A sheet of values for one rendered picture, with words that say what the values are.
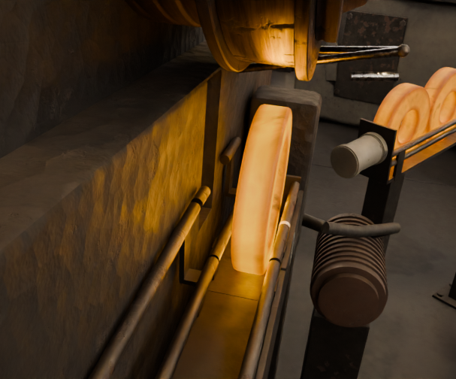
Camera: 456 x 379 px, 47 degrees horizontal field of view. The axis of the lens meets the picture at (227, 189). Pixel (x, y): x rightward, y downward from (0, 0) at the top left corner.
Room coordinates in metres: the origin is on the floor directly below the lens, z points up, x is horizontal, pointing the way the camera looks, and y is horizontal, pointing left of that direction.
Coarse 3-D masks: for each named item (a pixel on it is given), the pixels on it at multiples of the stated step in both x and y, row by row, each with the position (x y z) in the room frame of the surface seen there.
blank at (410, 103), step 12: (408, 84) 0.95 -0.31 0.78; (396, 96) 0.92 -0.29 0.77; (408, 96) 0.92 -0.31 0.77; (420, 96) 0.95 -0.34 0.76; (384, 108) 0.91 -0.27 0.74; (396, 108) 0.90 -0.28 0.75; (408, 108) 0.93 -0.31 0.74; (420, 108) 0.96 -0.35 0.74; (384, 120) 0.90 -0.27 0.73; (396, 120) 0.90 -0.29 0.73; (408, 120) 0.98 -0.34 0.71; (420, 120) 0.97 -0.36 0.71; (408, 132) 0.97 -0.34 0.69; (420, 132) 0.98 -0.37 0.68; (396, 144) 0.92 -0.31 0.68
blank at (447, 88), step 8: (440, 72) 1.04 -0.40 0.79; (448, 72) 1.04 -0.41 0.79; (432, 80) 1.03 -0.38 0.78; (440, 80) 1.02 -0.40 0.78; (448, 80) 1.02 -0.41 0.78; (424, 88) 1.02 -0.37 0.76; (432, 88) 1.01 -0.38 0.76; (440, 88) 1.01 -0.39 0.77; (448, 88) 1.03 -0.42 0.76; (432, 96) 1.00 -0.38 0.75; (440, 96) 1.01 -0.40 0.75; (448, 96) 1.08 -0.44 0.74; (432, 104) 1.00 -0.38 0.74; (440, 104) 1.02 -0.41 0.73; (448, 104) 1.08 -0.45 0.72; (432, 112) 1.00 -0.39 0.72; (440, 112) 1.08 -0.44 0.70; (448, 112) 1.07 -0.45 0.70; (432, 120) 1.00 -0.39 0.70; (440, 120) 1.06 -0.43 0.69; (448, 120) 1.06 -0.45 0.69; (432, 128) 1.01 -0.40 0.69; (448, 128) 1.07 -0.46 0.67
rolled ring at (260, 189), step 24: (264, 120) 0.49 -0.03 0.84; (288, 120) 0.52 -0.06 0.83; (264, 144) 0.46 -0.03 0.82; (288, 144) 0.57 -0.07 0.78; (240, 168) 0.44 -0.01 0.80; (264, 168) 0.44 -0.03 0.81; (240, 192) 0.43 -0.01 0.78; (264, 192) 0.43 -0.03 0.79; (240, 216) 0.43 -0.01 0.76; (264, 216) 0.42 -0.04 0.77; (240, 240) 0.43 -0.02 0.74; (264, 240) 0.42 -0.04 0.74; (240, 264) 0.44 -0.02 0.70; (264, 264) 0.45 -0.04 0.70
